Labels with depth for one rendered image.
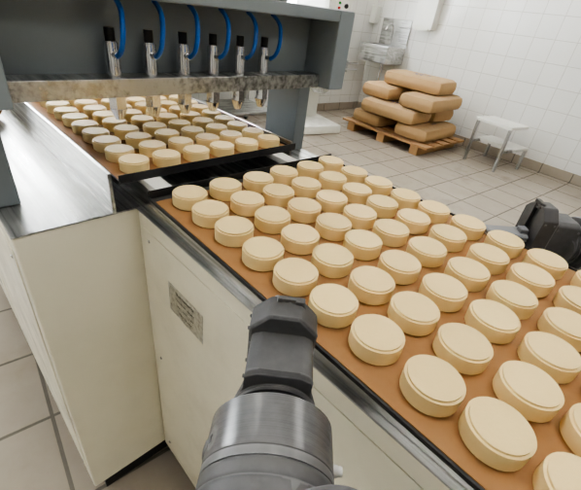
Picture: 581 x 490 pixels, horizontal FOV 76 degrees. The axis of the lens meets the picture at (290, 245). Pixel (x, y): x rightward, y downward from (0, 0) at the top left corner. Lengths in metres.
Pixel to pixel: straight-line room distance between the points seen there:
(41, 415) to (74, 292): 0.80
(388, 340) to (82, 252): 0.54
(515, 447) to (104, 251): 0.65
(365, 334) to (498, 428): 0.12
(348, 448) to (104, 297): 0.53
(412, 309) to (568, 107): 4.40
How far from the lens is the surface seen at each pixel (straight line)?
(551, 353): 0.43
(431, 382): 0.34
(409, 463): 0.42
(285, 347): 0.30
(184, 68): 0.76
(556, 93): 4.78
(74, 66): 0.72
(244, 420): 0.26
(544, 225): 0.66
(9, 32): 0.70
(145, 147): 0.77
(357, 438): 0.45
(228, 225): 0.48
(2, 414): 1.57
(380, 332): 0.36
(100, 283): 0.78
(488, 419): 0.34
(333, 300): 0.38
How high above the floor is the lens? 1.17
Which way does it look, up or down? 32 degrees down
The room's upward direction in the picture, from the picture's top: 8 degrees clockwise
